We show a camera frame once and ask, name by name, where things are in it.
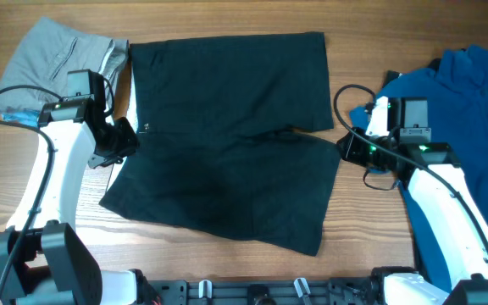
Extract black shorts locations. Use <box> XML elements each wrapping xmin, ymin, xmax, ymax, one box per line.
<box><xmin>100</xmin><ymin>32</ymin><xmax>340</xmax><ymax>256</ymax></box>

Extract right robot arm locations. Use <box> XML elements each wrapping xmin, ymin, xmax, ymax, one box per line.
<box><xmin>338</xmin><ymin>97</ymin><xmax>488</xmax><ymax>304</ymax></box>

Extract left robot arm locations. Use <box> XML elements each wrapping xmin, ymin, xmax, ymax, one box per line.
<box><xmin>0</xmin><ymin>69</ymin><xmax>150</xmax><ymax>304</ymax></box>

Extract folded light blue garment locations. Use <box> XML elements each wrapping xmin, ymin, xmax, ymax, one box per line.
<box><xmin>1</xmin><ymin>109</ymin><xmax>40</xmax><ymax>127</ymax></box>

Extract folded grey shorts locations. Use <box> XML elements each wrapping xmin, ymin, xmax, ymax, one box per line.
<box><xmin>0</xmin><ymin>17</ymin><xmax>129</xmax><ymax>103</ymax></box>

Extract blue t-shirt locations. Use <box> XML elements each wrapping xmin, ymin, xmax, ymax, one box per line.
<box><xmin>348</xmin><ymin>44</ymin><xmax>488</xmax><ymax>293</ymax></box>

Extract right black cable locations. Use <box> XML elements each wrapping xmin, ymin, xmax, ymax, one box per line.
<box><xmin>332</xmin><ymin>83</ymin><xmax>488</xmax><ymax>305</ymax></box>

